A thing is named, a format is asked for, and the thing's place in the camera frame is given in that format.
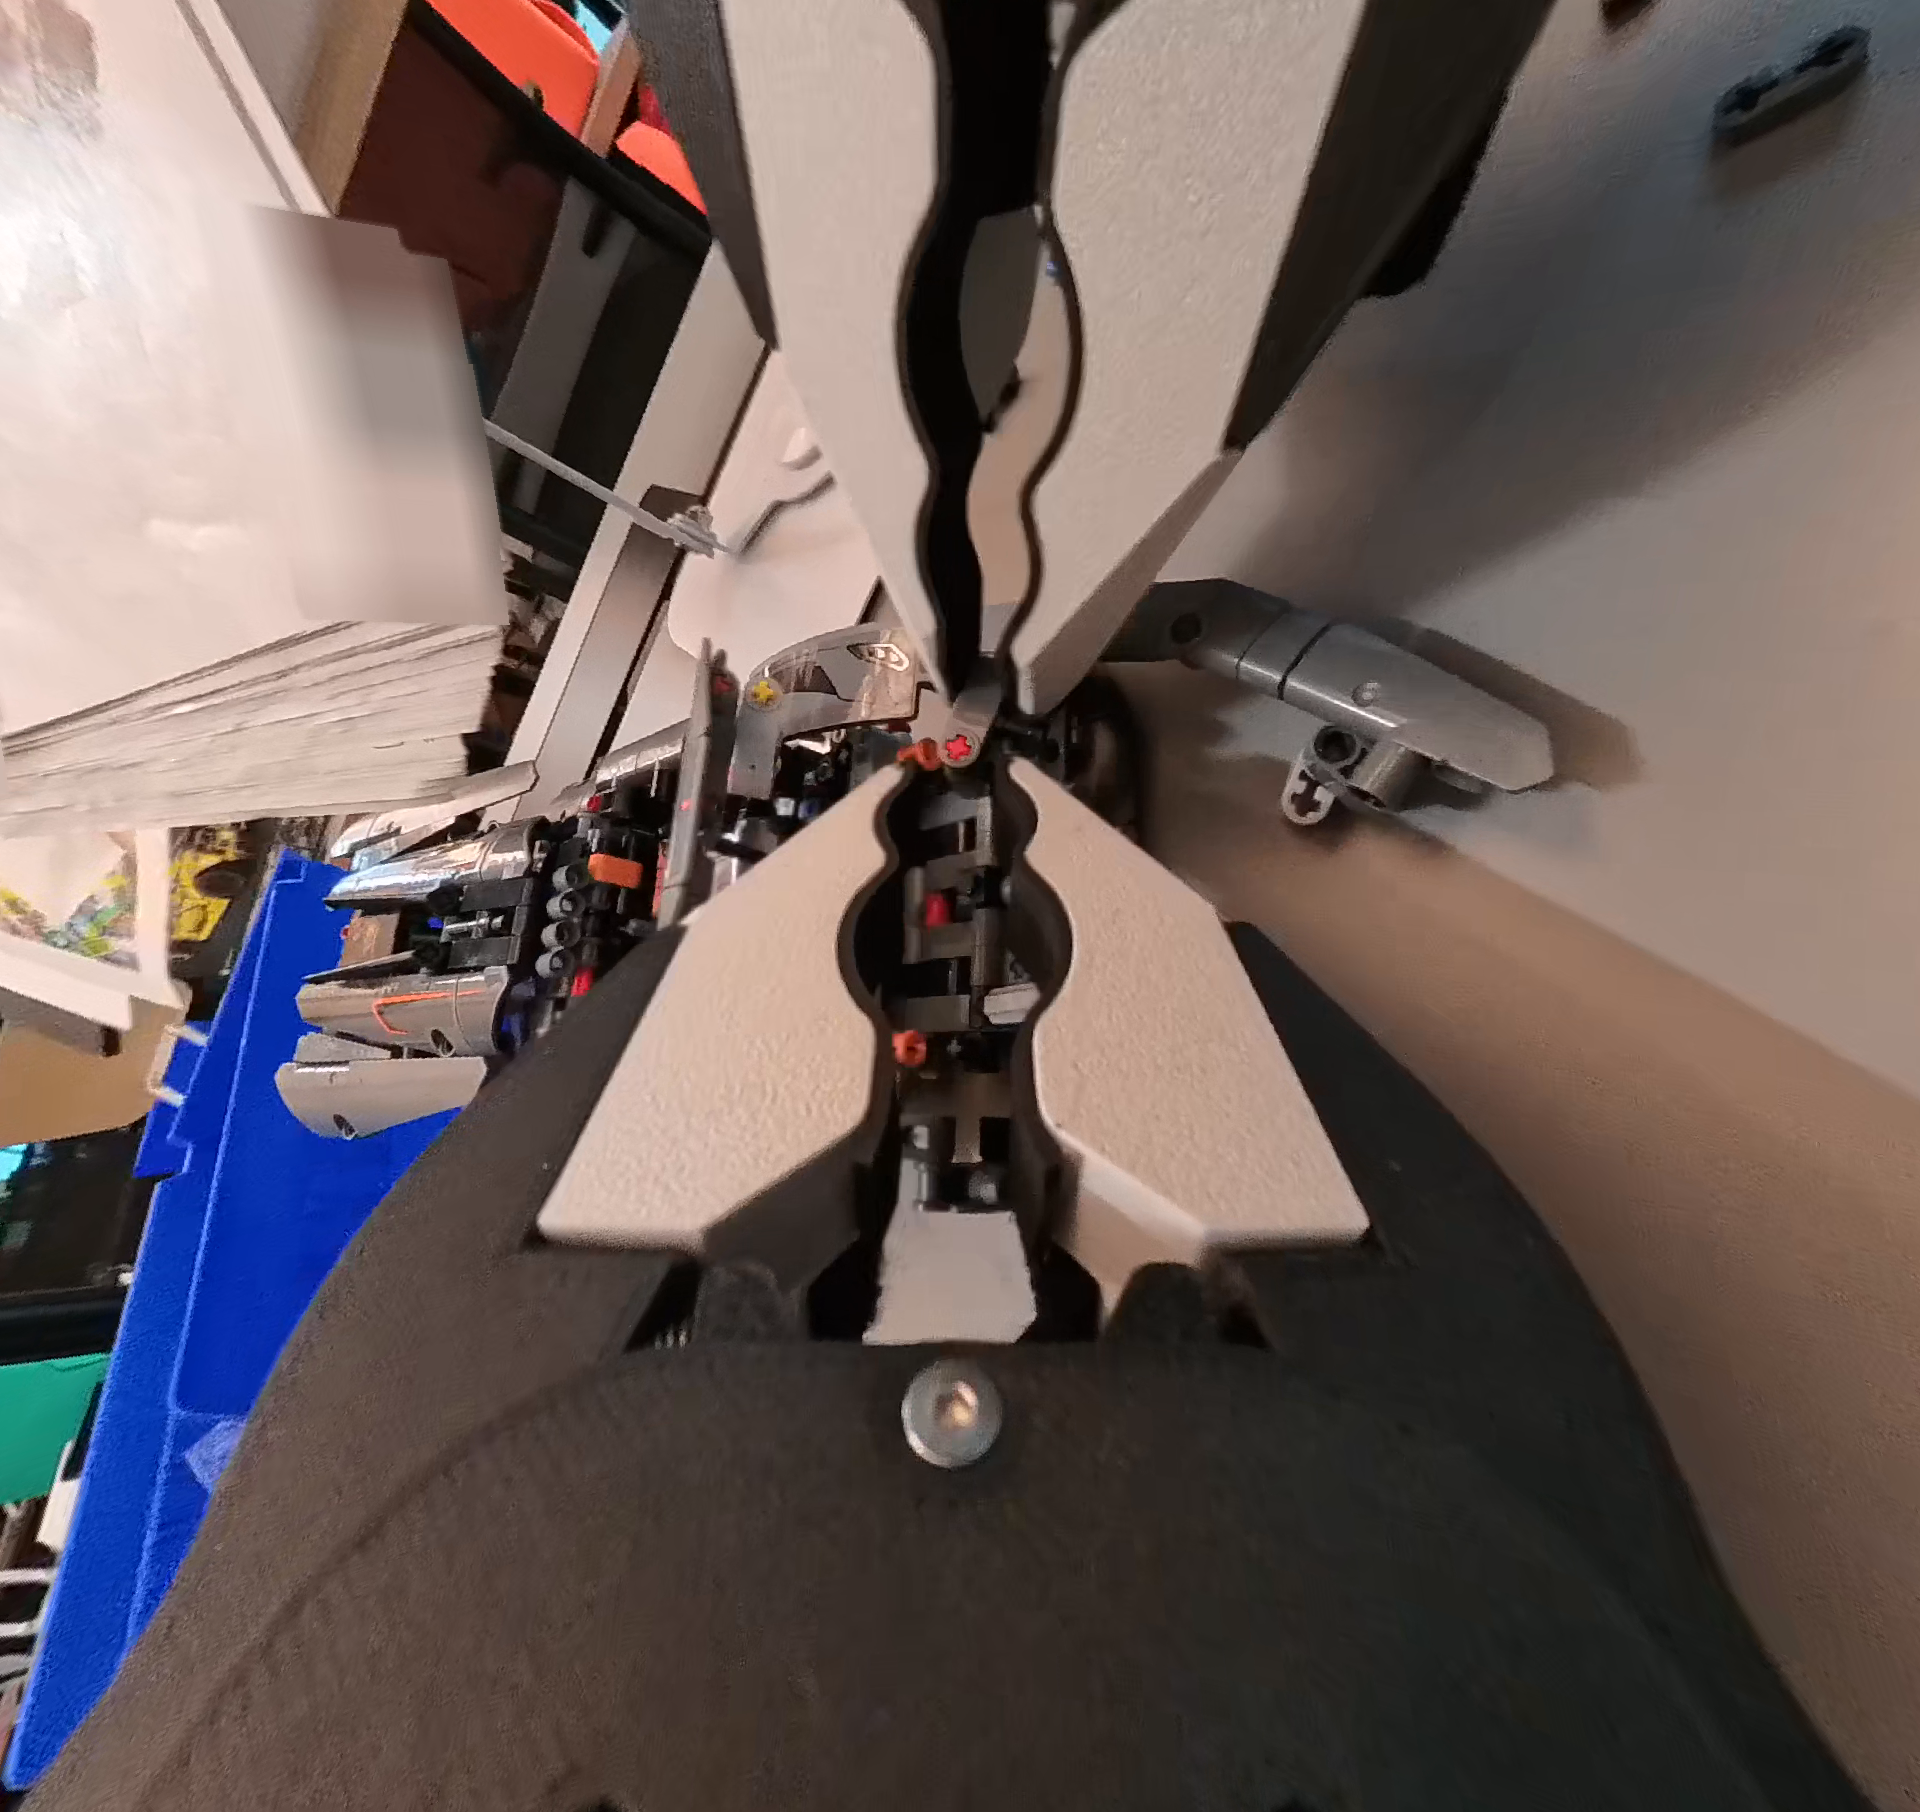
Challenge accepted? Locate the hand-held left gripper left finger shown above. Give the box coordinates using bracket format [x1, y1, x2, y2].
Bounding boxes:
[532, 761, 914, 1297]

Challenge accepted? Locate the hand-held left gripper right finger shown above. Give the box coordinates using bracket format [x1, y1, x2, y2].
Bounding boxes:
[1002, 760, 1374, 1316]

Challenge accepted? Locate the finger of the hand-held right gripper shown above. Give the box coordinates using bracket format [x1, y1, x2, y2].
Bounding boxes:
[1008, 0, 1395, 717]
[702, 0, 1051, 704]

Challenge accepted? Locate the grey lego car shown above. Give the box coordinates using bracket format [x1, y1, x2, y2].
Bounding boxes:
[278, 625, 1142, 1221]

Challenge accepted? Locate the grey lego fender assembly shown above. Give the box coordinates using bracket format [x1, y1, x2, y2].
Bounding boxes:
[1117, 579, 1555, 827]

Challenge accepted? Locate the small grey lego liftarm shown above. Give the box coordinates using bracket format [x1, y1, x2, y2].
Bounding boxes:
[1713, 28, 1872, 143]

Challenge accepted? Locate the orange tray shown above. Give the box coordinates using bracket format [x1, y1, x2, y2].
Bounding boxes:
[611, 117, 710, 215]
[411, 0, 602, 119]

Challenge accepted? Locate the white book stand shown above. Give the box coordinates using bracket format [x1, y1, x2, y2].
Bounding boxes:
[482, 343, 902, 817]

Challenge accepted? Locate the blue storage bin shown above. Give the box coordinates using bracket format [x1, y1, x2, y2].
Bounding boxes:
[7, 852, 505, 1791]

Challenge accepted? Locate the open instruction booklet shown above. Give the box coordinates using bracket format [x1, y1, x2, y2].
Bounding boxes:
[0, 0, 511, 839]

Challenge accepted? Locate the colourful printed booklet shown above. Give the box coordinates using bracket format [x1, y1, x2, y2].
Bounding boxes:
[0, 828, 191, 1011]

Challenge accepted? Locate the green bin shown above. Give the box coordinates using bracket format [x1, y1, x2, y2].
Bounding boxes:
[0, 1354, 111, 1512]

